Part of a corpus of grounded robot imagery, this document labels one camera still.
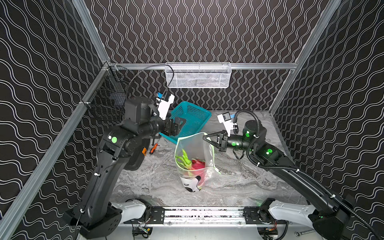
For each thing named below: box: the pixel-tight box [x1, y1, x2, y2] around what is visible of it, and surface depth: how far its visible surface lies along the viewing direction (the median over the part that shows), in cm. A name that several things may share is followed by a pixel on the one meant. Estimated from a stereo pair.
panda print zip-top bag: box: [174, 132, 221, 193], surface depth 65 cm
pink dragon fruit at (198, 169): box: [189, 158, 206, 187], surface depth 67 cm
